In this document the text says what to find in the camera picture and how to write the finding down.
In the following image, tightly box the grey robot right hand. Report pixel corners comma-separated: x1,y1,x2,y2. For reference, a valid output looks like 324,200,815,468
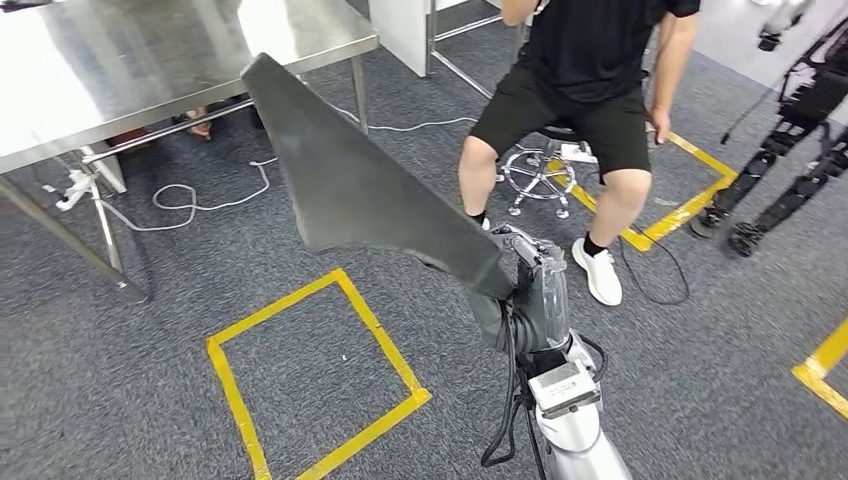
466,223,572,356

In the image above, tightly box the stainless steel workbench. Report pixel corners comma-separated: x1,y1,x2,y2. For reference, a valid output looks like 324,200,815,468
0,0,380,306

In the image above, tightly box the yellow floor tape square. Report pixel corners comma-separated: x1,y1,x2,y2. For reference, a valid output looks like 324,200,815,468
791,317,848,423
548,129,739,254
206,268,433,480

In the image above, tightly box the black stool chrome base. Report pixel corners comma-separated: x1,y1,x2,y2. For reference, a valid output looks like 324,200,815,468
496,124,598,220

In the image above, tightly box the person's left hand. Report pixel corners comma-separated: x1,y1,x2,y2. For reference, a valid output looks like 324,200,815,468
645,105,672,146

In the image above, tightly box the person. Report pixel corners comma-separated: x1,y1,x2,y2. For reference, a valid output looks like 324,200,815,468
457,0,702,307

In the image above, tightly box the black humanoid robot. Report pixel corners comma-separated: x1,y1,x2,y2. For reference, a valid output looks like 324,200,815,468
688,0,848,260

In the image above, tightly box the person's bare foot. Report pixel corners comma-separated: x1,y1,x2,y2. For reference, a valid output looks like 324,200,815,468
173,105,215,142

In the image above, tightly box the white power strip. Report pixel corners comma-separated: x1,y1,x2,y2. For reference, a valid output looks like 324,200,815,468
42,168,101,213

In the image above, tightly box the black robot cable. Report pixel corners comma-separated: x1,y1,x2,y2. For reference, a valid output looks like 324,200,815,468
574,334,608,386
521,397,551,480
480,301,526,469

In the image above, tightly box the black floor cable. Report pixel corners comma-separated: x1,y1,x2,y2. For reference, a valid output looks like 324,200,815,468
617,228,692,307

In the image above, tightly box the white floor cable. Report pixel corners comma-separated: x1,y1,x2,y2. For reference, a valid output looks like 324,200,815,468
99,105,480,233

